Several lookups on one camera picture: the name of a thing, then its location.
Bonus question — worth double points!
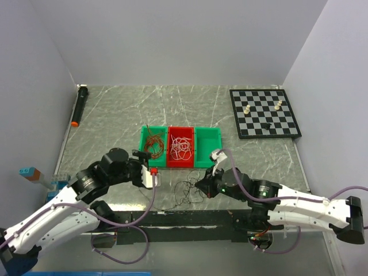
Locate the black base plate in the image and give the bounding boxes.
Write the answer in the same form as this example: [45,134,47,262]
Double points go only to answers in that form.
[79,209,285,246]

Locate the red plastic bin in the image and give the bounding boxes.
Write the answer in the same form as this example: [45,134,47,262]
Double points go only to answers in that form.
[166,126,194,168]

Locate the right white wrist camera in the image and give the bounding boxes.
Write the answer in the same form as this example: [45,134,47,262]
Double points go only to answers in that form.
[209,149,227,176]

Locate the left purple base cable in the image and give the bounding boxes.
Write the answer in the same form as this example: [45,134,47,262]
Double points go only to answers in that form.
[90,224,150,265]

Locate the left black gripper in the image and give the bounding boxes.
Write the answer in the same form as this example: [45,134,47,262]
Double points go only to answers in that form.
[109,149,152,186]

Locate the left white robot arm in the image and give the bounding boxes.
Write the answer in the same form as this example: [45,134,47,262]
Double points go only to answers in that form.
[1,148,159,275]

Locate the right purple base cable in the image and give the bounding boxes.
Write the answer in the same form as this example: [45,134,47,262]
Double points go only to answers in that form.
[249,225,302,255]

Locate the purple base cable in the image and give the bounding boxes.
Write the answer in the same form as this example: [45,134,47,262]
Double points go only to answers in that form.
[249,225,302,255]
[90,224,150,265]

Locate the black grey chessboard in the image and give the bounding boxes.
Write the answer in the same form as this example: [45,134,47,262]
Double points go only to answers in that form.
[229,89,302,139]

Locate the red cables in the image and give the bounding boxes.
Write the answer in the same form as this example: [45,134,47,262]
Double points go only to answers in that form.
[143,125,167,160]

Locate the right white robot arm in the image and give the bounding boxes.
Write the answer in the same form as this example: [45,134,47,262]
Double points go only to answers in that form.
[195,168,365,244]

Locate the blue brown brick tower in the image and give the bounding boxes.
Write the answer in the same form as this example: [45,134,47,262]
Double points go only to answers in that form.
[19,167,53,190]

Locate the white cables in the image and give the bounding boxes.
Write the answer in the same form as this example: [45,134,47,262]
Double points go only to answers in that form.
[170,135,193,162]

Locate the blue white toy bricks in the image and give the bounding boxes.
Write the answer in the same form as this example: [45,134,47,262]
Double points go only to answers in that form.
[45,173,71,203]

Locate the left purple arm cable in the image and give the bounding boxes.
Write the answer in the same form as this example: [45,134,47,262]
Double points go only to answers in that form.
[0,174,158,251]

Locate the green plastic bin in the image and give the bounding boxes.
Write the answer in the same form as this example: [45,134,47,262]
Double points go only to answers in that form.
[139,125,168,168]
[194,127,222,168]

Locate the black marker orange cap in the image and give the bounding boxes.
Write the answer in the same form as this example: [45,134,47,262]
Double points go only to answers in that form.
[71,86,89,127]

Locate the white chess piece left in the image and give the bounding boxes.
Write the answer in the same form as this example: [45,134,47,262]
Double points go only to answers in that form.
[244,105,251,115]

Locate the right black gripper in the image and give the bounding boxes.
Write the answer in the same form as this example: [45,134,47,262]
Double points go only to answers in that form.
[195,164,246,202]

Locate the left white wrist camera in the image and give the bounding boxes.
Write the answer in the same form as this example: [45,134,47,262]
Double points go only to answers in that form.
[141,166,161,189]

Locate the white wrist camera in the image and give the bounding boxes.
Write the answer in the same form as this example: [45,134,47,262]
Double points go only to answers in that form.
[209,149,227,176]
[141,166,161,189]

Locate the black cables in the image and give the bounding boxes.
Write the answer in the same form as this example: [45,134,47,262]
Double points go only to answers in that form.
[137,169,208,210]

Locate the aluminium rail frame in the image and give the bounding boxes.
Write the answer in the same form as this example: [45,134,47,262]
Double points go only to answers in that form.
[17,211,116,273]

